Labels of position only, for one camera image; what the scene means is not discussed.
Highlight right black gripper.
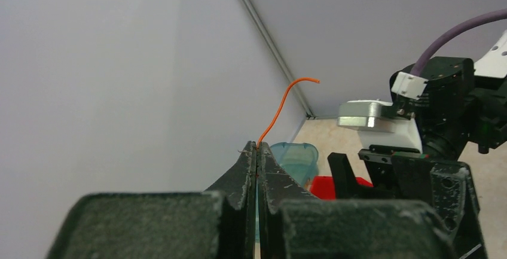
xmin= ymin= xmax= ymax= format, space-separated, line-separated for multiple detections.
xmin=328 ymin=146 xmax=488 ymax=258

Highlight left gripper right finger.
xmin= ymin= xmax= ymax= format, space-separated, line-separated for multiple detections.
xmin=256 ymin=142 xmax=456 ymax=258

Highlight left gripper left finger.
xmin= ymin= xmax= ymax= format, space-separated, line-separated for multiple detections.
xmin=47 ymin=141 xmax=257 ymax=258

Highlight orange cable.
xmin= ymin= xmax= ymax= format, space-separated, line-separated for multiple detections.
xmin=256 ymin=77 xmax=321 ymax=150

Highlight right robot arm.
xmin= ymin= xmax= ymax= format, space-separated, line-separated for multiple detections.
xmin=328 ymin=35 xmax=506 ymax=258

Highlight red plastic bin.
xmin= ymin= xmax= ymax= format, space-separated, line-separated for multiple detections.
xmin=309 ymin=176 xmax=373 ymax=200

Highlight blue transparent plastic tub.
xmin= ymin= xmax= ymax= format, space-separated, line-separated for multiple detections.
xmin=270 ymin=142 xmax=319 ymax=190

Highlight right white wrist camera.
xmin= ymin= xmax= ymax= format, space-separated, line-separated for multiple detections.
xmin=337 ymin=100 xmax=423 ymax=153

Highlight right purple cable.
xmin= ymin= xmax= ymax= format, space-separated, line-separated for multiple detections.
xmin=409 ymin=8 xmax=507 ymax=77

